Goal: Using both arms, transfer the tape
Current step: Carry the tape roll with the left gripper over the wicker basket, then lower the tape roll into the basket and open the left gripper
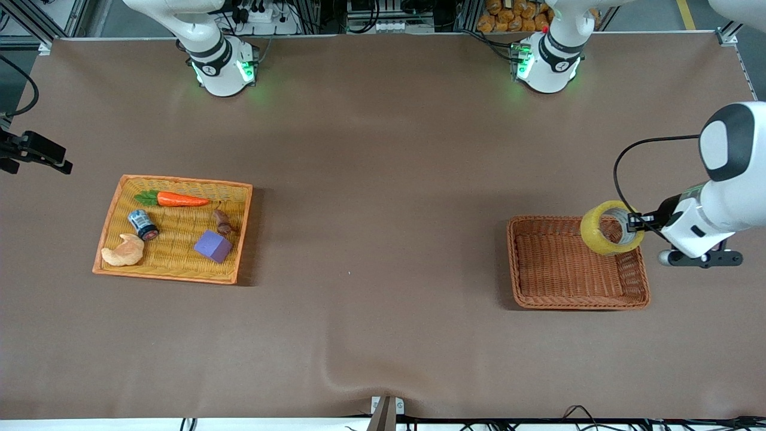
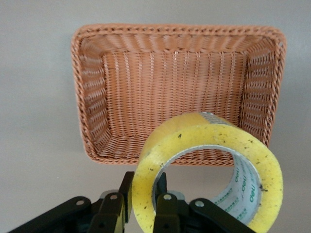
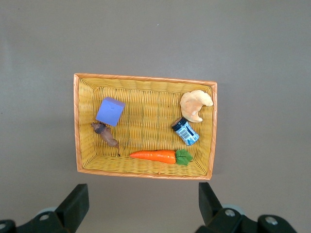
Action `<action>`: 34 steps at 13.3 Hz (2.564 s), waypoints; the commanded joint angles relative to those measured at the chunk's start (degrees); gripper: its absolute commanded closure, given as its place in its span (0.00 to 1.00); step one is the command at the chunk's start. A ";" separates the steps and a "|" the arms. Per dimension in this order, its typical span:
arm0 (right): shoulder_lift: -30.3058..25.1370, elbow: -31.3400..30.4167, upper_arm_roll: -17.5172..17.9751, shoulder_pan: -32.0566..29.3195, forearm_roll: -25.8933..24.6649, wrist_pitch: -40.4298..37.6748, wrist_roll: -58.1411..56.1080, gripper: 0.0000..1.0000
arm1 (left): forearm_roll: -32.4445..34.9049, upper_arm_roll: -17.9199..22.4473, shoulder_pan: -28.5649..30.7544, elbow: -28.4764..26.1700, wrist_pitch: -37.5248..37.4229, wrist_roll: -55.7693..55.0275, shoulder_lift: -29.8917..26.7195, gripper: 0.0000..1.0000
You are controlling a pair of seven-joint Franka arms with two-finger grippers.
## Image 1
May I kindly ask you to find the yellow tape roll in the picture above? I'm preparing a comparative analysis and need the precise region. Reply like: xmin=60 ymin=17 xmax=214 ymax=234
xmin=579 ymin=200 xmax=646 ymax=257

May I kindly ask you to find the brown wicker basket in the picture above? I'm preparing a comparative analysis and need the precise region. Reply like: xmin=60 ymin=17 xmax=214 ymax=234
xmin=506 ymin=215 xmax=651 ymax=311

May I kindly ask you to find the small jar blue label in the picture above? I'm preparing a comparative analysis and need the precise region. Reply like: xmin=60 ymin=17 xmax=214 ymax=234
xmin=127 ymin=209 xmax=160 ymax=242

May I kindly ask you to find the toy croissant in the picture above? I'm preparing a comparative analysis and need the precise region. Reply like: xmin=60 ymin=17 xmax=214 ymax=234
xmin=101 ymin=233 xmax=145 ymax=268

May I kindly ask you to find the orange toy carrot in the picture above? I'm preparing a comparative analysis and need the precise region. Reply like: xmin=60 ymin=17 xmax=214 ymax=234
xmin=134 ymin=190 xmax=211 ymax=208

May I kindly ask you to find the yellow wicker basket orange rim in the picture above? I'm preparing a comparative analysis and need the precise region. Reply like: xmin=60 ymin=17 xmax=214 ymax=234
xmin=92 ymin=174 xmax=253 ymax=285

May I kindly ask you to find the small brown toy figure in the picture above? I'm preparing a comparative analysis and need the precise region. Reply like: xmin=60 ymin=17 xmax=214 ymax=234
xmin=212 ymin=208 xmax=238 ymax=235

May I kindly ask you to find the purple foam cube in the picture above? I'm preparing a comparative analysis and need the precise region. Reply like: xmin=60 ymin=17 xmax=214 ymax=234
xmin=193 ymin=229 xmax=234 ymax=264

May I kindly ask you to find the bag of orange buns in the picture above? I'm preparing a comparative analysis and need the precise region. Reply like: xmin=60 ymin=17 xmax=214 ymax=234
xmin=477 ymin=0 xmax=599 ymax=34

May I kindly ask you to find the white power strip with plugs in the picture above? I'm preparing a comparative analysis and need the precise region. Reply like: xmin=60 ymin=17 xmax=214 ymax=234
xmin=230 ymin=0 xmax=300 ymax=35

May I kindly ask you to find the brown table cover sheet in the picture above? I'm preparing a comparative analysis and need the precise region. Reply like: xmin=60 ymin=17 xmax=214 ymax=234
xmin=0 ymin=31 xmax=766 ymax=420

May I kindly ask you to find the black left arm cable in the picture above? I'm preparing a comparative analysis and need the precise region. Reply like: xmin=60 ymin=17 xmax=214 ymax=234
xmin=613 ymin=135 xmax=702 ymax=225

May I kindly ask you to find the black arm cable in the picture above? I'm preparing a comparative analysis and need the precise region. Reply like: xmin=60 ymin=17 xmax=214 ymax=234
xmin=0 ymin=55 xmax=39 ymax=117
xmin=613 ymin=135 xmax=702 ymax=225

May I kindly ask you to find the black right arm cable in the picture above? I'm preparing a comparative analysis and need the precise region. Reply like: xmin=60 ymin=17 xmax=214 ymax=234
xmin=0 ymin=55 xmax=39 ymax=117

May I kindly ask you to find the aluminium frame strut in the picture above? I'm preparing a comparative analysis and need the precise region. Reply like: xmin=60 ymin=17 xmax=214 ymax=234
xmin=0 ymin=0 xmax=90 ymax=54
xmin=717 ymin=18 xmax=752 ymax=45

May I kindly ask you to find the black cable bundle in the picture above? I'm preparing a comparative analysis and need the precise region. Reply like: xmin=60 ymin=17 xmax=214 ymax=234
xmin=344 ymin=405 xmax=766 ymax=431

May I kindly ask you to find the brown post with white plate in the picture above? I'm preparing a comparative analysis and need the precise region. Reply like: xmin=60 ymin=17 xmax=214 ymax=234
xmin=366 ymin=395 xmax=406 ymax=431

